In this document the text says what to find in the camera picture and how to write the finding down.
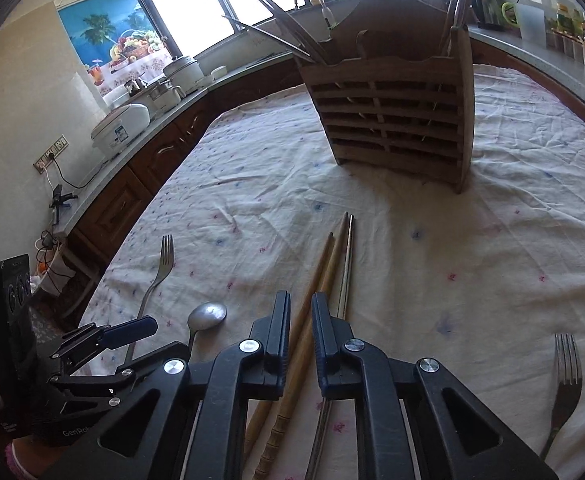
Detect wooden utensil holder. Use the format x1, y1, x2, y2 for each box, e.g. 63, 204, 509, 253
292, 0, 476, 195

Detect condiment bottles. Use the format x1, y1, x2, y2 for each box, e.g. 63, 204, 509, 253
547, 2, 585, 36

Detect white and silver cooker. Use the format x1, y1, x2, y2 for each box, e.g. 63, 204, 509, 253
162, 55, 206, 96

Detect metal fork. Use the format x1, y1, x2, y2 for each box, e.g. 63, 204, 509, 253
540, 332, 583, 461
124, 234, 176, 363

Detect metal faucet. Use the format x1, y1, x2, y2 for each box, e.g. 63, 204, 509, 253
294, 0, 334, 31

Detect black phone clamp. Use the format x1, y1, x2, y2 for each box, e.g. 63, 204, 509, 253
47, 185, 78, 226

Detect white wall outlet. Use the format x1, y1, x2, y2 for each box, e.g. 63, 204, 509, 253
33, 134, 69, 173

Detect row of spice jars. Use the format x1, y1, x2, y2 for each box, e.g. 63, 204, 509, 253
547, 30, 585, 64

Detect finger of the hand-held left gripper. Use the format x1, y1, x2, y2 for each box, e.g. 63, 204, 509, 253
51, 315, 159, 367
49, 341, 190, 403

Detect black power cable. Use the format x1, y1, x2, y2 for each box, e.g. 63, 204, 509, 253
42, 157, 109, 190

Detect metal spoon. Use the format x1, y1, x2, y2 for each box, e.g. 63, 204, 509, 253
185, 301, 228, 358

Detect wooden chopstick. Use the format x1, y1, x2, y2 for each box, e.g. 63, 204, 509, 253
244, 231, 336, 448
253, 211, 349, 480
252, 0, 326, 63
221, 14, 319, 66

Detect wooden lower cabinets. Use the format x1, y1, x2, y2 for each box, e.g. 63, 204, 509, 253
67, 52, 585, 281

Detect tropical fruit poster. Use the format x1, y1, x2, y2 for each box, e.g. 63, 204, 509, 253
57, 0, 173, 98

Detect kitchen window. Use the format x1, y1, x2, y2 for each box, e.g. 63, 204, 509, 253
137, 0, 473, 58

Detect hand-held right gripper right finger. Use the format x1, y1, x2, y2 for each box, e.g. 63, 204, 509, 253
311, 292, 561, 480

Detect small white electric pot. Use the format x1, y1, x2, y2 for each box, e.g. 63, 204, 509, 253
145, 80, 183, 108

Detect white floral tablecloth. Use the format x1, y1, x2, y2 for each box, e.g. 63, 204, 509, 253
75, 62, 585, 480

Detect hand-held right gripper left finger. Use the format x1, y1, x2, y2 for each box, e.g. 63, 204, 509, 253
42, 290, 293, 480

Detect white rice cooker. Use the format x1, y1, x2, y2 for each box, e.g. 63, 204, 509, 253
91, 102, 152, 153

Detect grey kitchen countertop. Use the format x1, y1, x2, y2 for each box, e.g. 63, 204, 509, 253
52, 25, 585, 233

